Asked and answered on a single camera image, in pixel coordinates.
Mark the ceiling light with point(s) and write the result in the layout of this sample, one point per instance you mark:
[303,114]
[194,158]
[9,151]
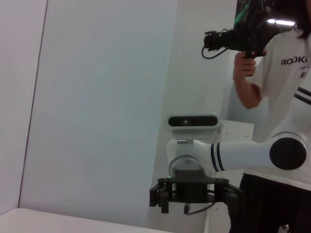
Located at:
[280,21]

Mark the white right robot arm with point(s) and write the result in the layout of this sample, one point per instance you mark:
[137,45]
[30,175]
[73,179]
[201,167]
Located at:
[243,155]

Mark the bare person hand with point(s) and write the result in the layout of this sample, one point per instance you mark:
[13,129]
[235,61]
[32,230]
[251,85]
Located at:
[243,66]

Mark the bare person forearm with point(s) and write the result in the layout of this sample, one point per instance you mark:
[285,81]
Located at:
[247,94]

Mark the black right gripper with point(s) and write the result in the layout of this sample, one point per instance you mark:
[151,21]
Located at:
[192,189]

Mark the white metal cabinet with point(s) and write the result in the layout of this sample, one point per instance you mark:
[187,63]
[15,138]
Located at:
[236,131]

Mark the person in white T-shirt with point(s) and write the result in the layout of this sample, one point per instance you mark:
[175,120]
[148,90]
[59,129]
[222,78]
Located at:
[279,85]

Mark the black handheld video camera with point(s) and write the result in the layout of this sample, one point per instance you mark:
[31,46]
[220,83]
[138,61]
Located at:
[247,36]

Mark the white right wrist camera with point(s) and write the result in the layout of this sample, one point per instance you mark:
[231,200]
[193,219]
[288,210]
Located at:
[192,121]

